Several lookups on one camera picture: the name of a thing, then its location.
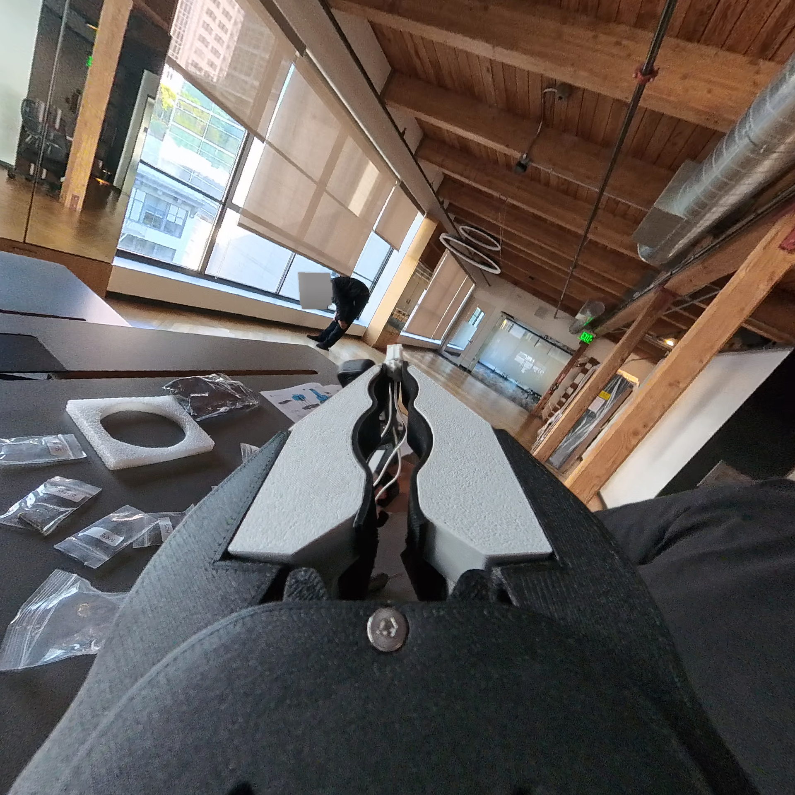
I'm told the printed instruction sheet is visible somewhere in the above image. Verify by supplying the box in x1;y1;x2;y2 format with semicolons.
261;383;342;423

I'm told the dark office desk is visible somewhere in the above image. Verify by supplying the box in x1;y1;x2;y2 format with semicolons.
0;251;339;376

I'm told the dark shiny plastic bag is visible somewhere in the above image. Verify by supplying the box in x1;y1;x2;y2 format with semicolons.
163;373;260;422

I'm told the small clear screw bag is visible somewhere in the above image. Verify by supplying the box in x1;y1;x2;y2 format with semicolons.
0;434;88;467
0;476;102;536

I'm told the person's dark clothing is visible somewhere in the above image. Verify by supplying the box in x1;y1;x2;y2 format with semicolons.
596;478;795;795

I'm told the black office chair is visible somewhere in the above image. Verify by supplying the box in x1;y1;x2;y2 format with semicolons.
12;99;69;187

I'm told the clear bag of cables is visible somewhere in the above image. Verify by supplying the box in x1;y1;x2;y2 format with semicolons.
0;570;128;673

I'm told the bundle of thin cables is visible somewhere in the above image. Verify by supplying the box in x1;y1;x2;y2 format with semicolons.
366;344;412;505

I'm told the dark grey desk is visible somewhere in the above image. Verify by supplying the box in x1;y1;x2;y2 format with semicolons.
0;373;339;771

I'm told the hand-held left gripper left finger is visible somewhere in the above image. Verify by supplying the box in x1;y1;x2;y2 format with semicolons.
226;365;385;581

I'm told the white foam frame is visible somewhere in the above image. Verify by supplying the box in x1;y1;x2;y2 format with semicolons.
65;395;215;471

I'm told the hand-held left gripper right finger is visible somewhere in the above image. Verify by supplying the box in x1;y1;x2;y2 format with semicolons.
402;365;555;601

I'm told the pile of clear screw bags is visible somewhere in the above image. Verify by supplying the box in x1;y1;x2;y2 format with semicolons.
55;442;260;569

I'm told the silver ventilation duct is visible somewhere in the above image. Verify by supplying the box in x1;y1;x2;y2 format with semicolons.
634;59;795;268

